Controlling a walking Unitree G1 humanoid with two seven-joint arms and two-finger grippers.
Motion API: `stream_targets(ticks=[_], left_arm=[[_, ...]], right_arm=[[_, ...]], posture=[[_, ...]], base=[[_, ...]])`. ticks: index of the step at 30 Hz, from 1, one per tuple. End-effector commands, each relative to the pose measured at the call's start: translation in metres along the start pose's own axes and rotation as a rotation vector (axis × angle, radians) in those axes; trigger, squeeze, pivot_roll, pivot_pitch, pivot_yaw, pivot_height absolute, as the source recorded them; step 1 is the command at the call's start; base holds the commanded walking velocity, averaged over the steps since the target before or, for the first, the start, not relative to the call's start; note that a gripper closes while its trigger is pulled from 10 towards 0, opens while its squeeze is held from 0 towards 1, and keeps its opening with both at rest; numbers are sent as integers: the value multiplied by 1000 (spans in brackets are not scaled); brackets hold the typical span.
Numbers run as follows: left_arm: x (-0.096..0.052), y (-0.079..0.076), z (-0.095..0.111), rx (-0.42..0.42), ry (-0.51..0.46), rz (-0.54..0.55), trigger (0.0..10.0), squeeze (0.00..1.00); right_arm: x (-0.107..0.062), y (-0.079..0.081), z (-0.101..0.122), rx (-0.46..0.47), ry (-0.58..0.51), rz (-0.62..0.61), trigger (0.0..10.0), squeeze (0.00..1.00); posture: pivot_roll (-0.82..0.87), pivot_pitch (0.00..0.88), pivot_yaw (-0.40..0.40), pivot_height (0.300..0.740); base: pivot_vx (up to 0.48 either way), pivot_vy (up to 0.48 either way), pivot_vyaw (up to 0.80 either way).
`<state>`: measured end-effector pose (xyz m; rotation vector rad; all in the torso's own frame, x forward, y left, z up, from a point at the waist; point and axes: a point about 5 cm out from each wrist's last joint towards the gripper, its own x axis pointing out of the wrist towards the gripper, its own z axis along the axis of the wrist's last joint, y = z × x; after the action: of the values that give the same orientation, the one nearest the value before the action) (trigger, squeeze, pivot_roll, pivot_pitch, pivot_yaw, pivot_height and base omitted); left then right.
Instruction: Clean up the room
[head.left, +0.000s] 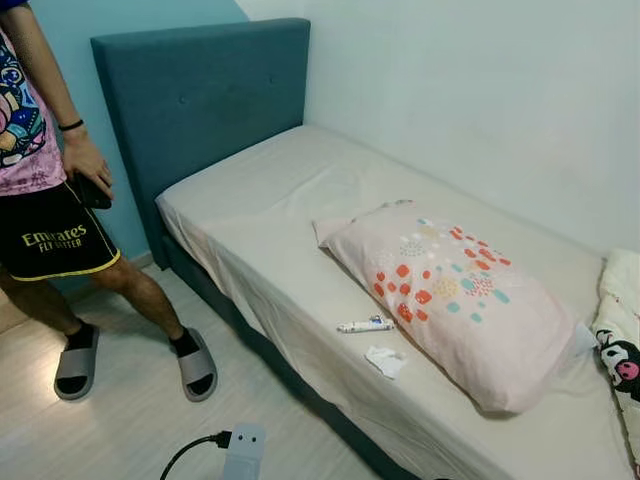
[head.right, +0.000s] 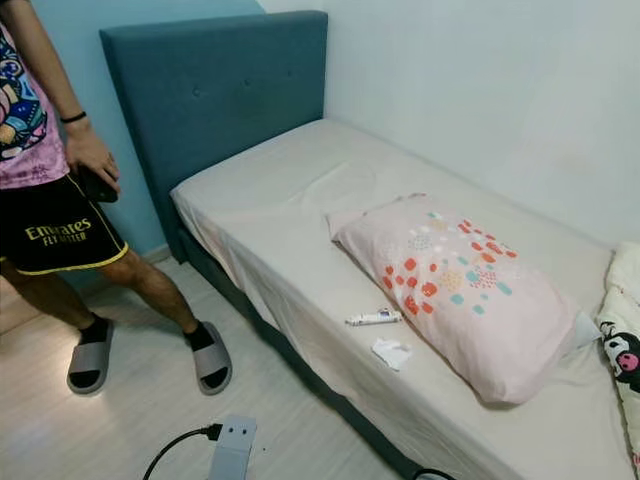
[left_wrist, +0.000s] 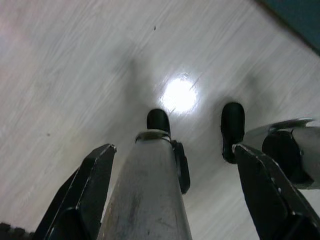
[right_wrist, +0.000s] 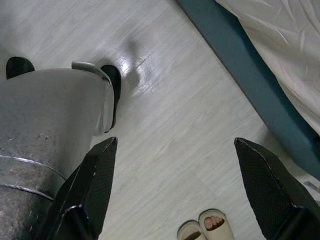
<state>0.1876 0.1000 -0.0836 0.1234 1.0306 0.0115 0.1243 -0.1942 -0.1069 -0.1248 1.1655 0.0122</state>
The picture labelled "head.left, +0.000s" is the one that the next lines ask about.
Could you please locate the mattress with beige sheet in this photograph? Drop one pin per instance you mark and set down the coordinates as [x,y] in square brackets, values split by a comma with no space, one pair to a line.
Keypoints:
[270,200]

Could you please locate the black phone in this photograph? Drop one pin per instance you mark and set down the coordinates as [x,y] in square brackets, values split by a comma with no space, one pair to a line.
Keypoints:
[92,192]

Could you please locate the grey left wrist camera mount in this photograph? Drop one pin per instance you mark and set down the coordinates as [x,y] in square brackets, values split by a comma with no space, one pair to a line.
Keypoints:
[243,455]

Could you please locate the small white tube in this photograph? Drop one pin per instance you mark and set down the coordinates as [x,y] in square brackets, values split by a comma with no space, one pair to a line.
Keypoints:
[365,325]

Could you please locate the cream cartoon print blanket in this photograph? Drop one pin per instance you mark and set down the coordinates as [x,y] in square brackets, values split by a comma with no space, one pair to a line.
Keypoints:
[620,350]

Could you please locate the white tissue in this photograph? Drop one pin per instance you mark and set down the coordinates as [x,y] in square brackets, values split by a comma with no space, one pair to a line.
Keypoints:
[385,360]

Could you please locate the black wristband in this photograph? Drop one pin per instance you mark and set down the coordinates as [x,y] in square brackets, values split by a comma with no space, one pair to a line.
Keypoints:
[70,125]

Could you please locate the pink pillow with coloured dots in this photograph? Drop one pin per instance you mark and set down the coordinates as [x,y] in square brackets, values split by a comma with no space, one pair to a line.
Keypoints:
[470,320]

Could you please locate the grey slide slipper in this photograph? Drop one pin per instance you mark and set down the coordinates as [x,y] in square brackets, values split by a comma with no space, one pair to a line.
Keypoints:
[77,362]
[197,365]

